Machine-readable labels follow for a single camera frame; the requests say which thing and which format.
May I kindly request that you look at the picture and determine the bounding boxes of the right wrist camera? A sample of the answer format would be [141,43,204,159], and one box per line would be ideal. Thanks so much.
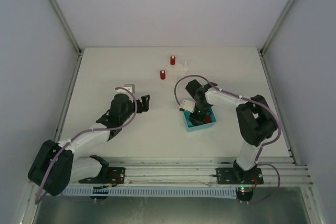
[179,100,195,113]

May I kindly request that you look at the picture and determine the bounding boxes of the left aluminium corner post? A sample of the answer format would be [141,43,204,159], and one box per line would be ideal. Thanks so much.
[34,0,83,54]

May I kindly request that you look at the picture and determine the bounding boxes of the white peg base plate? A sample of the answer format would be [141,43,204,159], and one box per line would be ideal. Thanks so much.
[163,61,189,86]

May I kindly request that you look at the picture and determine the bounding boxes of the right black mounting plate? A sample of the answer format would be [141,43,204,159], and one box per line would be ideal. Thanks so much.
[214,167,264,185]

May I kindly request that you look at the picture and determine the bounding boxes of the black mounting plate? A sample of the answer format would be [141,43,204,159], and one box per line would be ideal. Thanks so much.
[214,167,264,185]
[79,167,126,185]

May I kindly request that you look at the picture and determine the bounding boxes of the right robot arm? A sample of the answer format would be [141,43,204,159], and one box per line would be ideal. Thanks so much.
[180,80,280,183]

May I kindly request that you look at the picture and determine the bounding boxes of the slotted cable duct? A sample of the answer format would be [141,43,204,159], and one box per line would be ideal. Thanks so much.
[62,186,236,199]

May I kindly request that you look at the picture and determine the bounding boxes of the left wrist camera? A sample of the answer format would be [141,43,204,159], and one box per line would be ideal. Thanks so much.
[123,84,135,94]

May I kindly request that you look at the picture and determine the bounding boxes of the right aluminium corner post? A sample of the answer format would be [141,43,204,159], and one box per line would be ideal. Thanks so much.
[259,0,296,57]

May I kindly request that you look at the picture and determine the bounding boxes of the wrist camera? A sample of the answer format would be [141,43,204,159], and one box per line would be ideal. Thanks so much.
[179,100,195,113]
[123,84,135,94]

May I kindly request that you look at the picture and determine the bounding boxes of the aluminium corner post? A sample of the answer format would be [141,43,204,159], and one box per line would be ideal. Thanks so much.
[34,0,83,54]
[259,0,296,57]

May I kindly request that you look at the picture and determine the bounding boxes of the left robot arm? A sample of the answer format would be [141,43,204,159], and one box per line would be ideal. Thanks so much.
[27,93,150,196]

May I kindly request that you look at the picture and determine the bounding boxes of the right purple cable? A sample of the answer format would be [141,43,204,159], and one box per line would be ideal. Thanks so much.
[174,74,282,205]

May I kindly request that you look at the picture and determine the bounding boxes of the teal plastic bin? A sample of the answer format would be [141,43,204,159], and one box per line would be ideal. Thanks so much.
[183,108,217,132]

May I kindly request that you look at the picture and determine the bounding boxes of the red spring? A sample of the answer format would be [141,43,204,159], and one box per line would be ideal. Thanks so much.
[160,70,166,80]
[204,115,212,124]
[170,56,176,66]

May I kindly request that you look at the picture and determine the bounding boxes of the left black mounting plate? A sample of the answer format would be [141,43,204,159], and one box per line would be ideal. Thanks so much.
[79,167,126,185]

